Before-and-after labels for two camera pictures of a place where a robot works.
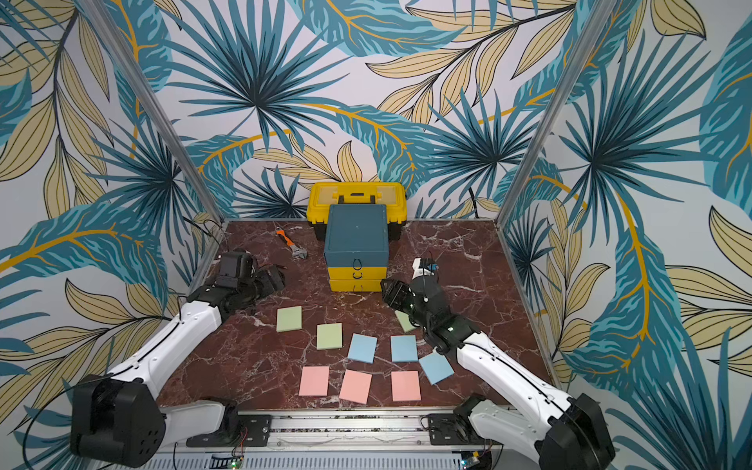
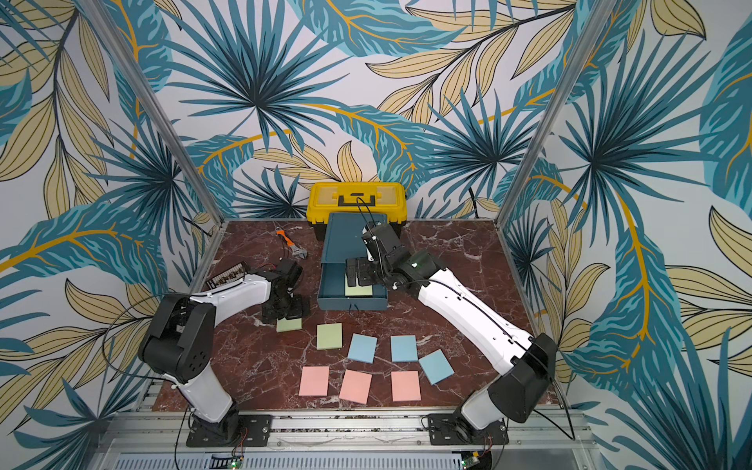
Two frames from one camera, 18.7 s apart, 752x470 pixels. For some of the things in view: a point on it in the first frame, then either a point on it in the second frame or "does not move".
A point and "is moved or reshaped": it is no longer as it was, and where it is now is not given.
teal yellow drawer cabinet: (356, 248) is moved or reshaped
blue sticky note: (403, 348) does not move
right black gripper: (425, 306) -> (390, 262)
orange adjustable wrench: (296, 251) does not move
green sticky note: (404, 321) -> (357, 290)
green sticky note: (329, 336) does not move
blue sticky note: (437, 366) does not move
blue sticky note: (362, 348) does not move
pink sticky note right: (405, 386) does not move
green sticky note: (289, 318) does not move
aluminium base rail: (303, 441) does not move
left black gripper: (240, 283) -> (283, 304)
